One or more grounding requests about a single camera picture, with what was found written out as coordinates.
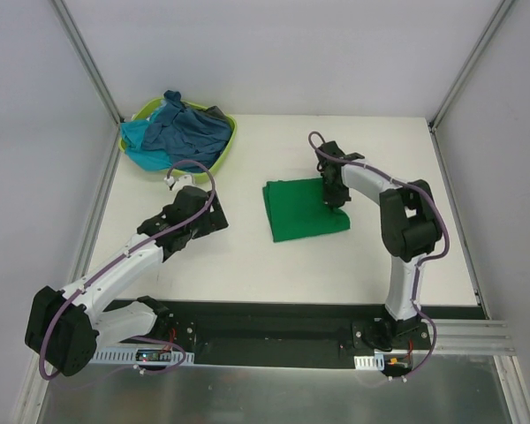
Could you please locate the lime green plastic basin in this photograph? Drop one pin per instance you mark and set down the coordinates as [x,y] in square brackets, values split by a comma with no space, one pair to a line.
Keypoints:
[151,107]

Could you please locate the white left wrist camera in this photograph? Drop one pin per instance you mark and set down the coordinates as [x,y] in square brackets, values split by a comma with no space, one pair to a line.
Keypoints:
[177,183]

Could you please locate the dark blue t shirt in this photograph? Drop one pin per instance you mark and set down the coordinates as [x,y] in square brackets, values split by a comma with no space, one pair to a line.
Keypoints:
[186,133]

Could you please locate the left aluminium frame post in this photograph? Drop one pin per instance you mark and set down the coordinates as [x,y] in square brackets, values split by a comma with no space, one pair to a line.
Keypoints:
[84,54]

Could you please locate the grey t shirt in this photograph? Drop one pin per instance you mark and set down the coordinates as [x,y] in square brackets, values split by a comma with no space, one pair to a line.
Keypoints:
[215,113]

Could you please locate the left white slotted cable duct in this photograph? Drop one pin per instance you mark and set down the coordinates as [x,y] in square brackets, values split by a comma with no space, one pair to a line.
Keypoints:
[141,356]

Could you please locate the right aluminium frame post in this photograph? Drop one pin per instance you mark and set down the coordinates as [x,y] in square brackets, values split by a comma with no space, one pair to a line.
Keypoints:
[487,35]

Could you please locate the white slotted cable duct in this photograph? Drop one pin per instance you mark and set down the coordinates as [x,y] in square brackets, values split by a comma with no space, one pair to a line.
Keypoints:
[141,356]
[375,362]

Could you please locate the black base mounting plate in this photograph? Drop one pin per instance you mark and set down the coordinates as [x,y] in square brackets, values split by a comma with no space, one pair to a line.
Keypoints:
[272,335]

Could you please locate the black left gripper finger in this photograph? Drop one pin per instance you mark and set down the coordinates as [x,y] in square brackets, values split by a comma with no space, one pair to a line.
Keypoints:
[216,207]
[217,221]

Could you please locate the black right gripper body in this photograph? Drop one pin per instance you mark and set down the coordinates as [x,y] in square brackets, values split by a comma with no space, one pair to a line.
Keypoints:
[334,191]

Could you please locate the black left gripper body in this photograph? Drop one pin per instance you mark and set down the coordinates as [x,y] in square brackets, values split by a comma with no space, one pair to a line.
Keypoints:
[216,213]

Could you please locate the right white slotted cable duct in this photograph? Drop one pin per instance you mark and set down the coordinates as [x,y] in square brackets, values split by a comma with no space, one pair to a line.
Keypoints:
[375,362]

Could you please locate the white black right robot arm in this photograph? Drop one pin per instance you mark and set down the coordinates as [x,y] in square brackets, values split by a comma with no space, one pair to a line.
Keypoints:
[412,229]

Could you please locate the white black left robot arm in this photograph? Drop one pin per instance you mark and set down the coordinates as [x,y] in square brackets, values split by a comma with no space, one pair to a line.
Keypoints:
[97,296]

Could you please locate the aluminium frame post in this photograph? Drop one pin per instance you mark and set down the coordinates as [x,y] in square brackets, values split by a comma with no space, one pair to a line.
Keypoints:
[84,54]
[487,35]

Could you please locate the teal t shirt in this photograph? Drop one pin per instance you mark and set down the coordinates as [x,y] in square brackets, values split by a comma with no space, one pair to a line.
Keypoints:
[132,134]

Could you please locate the green t shirt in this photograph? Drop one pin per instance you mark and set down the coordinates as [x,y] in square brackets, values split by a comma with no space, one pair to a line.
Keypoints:
[295,210]

